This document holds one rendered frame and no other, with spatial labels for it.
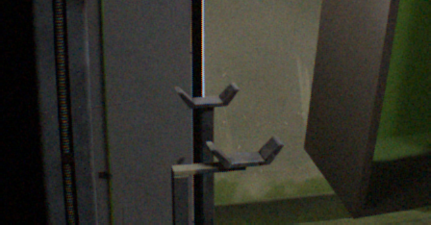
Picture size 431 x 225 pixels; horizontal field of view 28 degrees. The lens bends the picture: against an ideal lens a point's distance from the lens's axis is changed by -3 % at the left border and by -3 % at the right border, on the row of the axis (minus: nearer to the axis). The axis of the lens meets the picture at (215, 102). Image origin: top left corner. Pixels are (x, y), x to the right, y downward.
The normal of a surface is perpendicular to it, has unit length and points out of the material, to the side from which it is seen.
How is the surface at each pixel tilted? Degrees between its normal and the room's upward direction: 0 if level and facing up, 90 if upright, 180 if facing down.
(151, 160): 90
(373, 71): 90
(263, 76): 57
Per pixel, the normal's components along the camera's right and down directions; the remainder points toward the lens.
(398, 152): 0.06, -0.87
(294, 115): 0.18, -0.26
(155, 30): 0.21, 0.30
